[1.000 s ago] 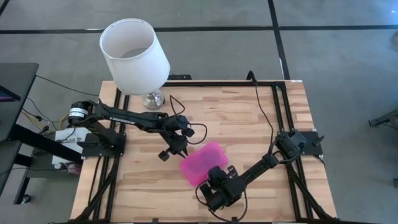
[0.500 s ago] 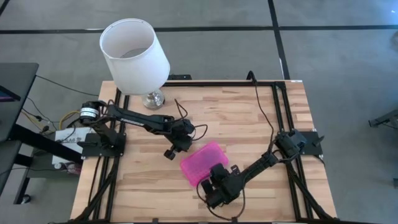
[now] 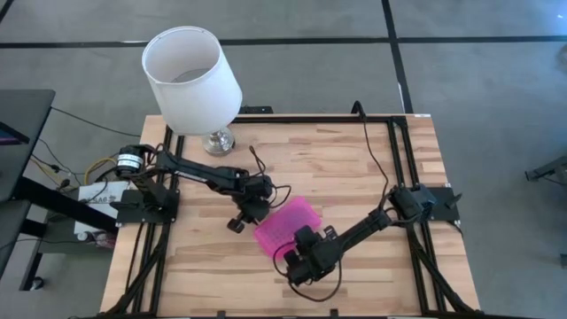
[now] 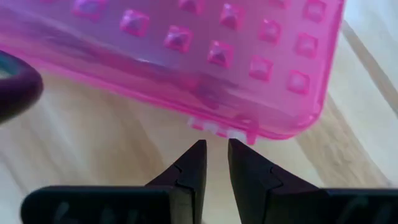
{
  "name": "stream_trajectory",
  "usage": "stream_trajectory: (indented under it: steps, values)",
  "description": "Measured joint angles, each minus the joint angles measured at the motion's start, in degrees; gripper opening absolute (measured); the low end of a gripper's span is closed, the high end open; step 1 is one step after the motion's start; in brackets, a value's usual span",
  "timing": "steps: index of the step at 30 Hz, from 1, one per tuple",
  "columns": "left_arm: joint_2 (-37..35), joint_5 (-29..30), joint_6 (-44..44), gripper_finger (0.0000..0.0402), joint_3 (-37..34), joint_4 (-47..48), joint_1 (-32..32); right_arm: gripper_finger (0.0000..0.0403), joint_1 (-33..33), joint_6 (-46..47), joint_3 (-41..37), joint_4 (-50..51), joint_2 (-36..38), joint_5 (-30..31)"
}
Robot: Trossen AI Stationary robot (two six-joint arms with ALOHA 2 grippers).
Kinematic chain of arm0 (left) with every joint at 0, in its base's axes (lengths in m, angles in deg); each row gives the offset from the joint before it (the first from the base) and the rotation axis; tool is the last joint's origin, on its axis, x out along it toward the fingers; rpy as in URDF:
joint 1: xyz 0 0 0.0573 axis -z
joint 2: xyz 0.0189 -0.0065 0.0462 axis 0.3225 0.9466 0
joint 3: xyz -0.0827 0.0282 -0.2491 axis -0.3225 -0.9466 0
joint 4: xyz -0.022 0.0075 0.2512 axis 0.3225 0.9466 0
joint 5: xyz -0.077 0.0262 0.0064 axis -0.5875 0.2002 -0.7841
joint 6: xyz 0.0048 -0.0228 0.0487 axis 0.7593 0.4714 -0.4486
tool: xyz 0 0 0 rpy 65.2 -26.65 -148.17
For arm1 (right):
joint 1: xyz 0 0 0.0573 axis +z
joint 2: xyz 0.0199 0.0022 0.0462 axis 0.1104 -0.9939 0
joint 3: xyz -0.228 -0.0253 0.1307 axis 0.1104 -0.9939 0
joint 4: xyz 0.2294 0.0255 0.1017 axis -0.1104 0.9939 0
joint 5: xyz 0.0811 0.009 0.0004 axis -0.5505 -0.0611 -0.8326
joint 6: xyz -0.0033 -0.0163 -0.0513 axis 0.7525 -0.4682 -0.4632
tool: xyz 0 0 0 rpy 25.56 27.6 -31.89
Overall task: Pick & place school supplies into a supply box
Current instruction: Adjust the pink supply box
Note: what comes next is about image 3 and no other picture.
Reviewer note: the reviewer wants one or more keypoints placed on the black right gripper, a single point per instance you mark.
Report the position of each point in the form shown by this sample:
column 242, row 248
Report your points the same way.
column 325, row 254

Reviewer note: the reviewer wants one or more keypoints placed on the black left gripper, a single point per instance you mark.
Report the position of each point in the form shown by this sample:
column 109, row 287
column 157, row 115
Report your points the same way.
column 252, row 192

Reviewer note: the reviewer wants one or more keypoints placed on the pink plastic box lid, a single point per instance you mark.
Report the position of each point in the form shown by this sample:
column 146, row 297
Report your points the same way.
column 283, row 221

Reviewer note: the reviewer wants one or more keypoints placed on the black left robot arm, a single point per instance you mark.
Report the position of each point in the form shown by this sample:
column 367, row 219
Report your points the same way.
column 195, row 170

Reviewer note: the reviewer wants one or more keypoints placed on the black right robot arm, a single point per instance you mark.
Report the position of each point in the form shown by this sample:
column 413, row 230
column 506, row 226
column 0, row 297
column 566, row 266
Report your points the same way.
column 367, row 223

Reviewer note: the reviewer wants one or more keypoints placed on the white cardboard box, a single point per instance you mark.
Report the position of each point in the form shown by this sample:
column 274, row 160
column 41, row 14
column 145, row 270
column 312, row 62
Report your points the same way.
column 111, row 190

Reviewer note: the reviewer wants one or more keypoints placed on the black power strip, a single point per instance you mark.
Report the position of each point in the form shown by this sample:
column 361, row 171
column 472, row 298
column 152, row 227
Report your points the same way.
column 257, row 110

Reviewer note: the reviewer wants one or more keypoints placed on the white shade table lamp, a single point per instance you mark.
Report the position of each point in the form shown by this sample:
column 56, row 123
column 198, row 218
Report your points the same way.
column 195, row 106

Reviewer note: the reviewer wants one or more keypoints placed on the black side desk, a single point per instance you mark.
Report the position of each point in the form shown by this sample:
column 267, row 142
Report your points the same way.
column 22, row 115

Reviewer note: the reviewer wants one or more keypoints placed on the grey metal stand leg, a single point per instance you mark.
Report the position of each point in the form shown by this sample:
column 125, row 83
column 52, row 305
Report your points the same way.
column 549, row 168

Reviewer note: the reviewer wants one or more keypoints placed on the black aluminium table frame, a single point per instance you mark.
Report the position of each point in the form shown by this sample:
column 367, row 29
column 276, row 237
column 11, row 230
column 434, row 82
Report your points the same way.
column 310, row 119

